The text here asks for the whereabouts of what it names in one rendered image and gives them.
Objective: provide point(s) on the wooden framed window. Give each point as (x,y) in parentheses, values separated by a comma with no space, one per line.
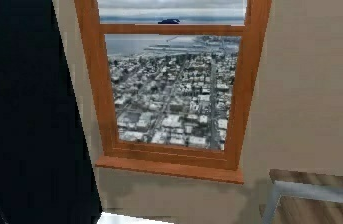
(95,83)

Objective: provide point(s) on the large black cabinet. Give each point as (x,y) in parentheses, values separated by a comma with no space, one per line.
(25,116)

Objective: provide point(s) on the wooden table with grey frame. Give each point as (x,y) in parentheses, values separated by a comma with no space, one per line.
(312,206)

